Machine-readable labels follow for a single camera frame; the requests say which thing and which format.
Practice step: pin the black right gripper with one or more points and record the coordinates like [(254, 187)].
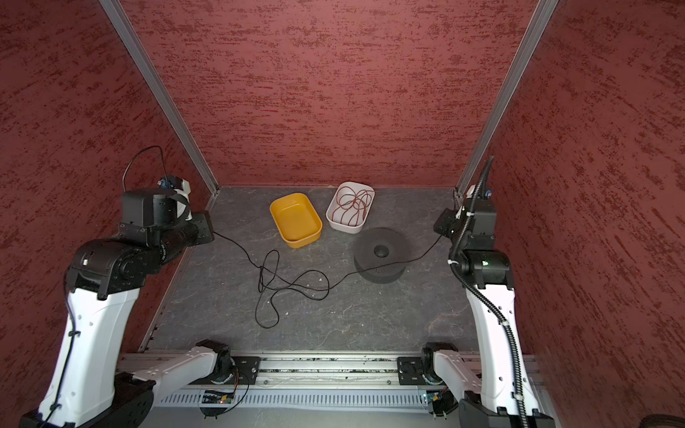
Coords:
[(441, 225)]

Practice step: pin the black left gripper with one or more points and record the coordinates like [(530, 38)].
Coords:
[(203, 221)]

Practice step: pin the grey perforated cable spool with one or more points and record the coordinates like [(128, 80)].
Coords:
[(381, 255)]

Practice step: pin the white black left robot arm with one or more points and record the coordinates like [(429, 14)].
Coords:
[(101, 287)]

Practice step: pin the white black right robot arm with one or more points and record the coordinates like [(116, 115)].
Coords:
[(502, 395)]

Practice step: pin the yellow plastic tray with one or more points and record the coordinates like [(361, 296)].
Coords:
[(296, 219)]

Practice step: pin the white plastic tray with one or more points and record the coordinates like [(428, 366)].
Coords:
[(349, 207)]

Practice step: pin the left small circuit board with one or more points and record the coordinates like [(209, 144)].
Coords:
[(215, 404)]

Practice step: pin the small circuit board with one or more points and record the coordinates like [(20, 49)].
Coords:
[(440, 404), (215, 404)]

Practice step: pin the right small circuit board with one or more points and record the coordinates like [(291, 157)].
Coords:
[(440, 404)]

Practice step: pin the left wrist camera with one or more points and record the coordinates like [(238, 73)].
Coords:
[(160, 207)]

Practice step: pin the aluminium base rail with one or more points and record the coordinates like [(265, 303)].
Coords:
[(345, 370)]

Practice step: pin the aluminium corner post right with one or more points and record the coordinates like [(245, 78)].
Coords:
[(529, 42)]

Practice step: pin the aluminium corner post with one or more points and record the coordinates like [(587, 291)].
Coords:
[(124, 28), (529, 42)]

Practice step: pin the aluminium corner post left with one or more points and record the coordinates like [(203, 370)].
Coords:
[(124, 28)]

